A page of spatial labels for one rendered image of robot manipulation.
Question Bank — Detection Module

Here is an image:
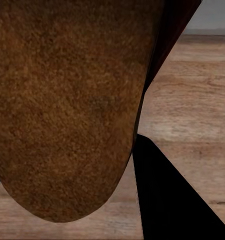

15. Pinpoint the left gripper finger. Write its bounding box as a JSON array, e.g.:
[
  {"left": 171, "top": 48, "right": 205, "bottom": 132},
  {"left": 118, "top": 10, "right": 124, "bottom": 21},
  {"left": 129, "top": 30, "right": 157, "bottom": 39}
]
[{"left": 132, "top": 134, "right": 225, "bottom": 240}]

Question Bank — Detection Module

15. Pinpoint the sandal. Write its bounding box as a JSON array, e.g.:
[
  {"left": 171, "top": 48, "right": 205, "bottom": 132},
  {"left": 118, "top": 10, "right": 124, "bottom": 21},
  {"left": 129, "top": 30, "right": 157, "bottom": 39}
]
[{"left": 0, "top": 0, "right": 203, "bottom": 223}]

